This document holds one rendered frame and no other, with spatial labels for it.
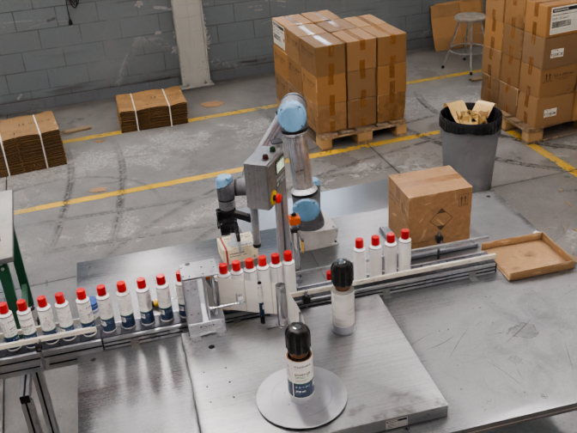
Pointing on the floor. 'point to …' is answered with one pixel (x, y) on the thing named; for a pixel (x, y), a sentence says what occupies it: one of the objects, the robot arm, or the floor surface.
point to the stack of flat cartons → (30, 144)
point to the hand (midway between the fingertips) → (237, 245)
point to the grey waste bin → (471, 157)
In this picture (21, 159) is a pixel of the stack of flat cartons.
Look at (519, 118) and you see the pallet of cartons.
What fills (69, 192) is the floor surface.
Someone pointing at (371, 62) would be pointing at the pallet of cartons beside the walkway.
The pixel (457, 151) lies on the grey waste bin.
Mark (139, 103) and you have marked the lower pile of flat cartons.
